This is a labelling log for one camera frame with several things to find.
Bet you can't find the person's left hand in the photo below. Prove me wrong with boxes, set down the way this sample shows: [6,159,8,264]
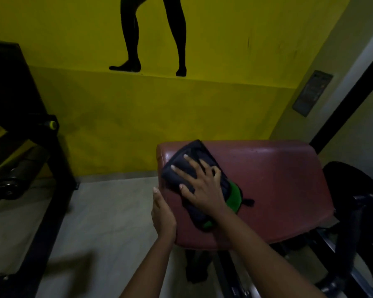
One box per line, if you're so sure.
[150,186,178,243]

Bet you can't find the person's right forearm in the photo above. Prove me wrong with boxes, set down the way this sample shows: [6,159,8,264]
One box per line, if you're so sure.
[213,204,327,298]

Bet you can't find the person's left forearm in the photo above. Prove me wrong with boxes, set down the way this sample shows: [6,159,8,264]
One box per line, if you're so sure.
[119,236,178,298]

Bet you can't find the person's right hand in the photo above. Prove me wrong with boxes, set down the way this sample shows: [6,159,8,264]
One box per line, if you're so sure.
[170,154,230,218]

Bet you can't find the dark grey green cloth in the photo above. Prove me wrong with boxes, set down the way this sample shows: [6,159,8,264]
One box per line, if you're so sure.
[160,139,255,232]

